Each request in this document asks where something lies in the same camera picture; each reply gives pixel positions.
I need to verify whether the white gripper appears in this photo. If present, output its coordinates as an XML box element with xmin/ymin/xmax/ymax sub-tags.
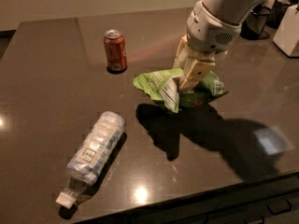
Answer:
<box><xmin>173</xmin><ymin>1</ymin><xmax>241</xmax><ymax>91</ymax></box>

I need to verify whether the green rice chip bag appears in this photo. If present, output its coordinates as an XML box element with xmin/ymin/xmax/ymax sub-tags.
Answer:
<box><xmin>133</xmin><ymin>68</ymin><xmax>228</xmax><ymax>113</ymax></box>

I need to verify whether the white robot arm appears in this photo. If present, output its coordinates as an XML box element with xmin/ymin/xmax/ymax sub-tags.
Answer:
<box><xmin>174</xmin><ymin>0</ymin><xmax>263</xmax><ymax>91</ymax></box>

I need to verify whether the clear blue-label plastic bottle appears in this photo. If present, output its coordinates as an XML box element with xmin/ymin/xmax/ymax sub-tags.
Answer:
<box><xmin>56</xmin><ymin>111</ymin><xmax>125</xmax><ymax>209</ymax></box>

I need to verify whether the black mesh cup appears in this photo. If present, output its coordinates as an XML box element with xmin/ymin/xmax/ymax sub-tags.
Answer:
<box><xmin>240</xmin><ymin>5</ymin><xmax>271</xmax><ymax>40</ymax></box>

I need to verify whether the orange soda can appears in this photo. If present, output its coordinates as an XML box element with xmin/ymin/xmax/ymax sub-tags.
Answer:
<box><xmin>104</xmin><ymin>29</ymin><xmax>127</xmax><ymax>73</ymax></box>

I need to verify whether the dark drawer handle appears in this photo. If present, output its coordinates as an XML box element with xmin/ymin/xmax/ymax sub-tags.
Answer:
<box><xmin>267</xmin><ymin>201</ymin><xmax>292</xmax><ymax>216</ymax></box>

